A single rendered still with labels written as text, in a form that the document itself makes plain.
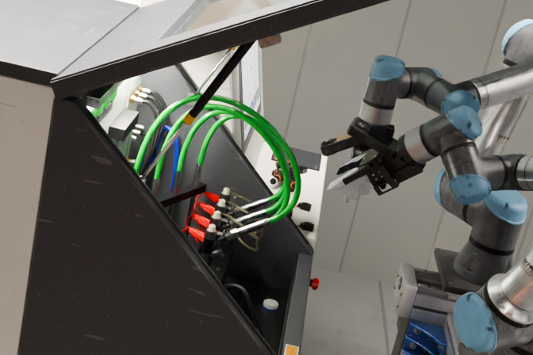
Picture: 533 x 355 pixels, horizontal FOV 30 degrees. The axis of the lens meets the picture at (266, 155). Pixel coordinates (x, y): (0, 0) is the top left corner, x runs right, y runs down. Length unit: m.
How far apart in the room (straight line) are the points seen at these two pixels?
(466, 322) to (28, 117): 0.93
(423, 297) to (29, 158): 1.10
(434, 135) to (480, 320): 0.39
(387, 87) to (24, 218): 0.85
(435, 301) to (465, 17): 2.12
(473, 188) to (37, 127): 0.86
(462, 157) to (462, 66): 2.50
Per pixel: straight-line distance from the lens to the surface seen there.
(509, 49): 2.61
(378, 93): 2.28
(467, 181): 2.02
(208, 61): 2.57
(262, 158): 3.18
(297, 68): 4.48
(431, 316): 2.60
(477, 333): 1.98
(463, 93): 2.25
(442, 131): 2.06
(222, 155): 2.60
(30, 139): 1.97
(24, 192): 2.02
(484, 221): 2.53
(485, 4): 4.47
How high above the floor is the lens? 2.07
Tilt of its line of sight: 20 degrees down
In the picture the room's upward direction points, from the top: 13 degrees clockwise
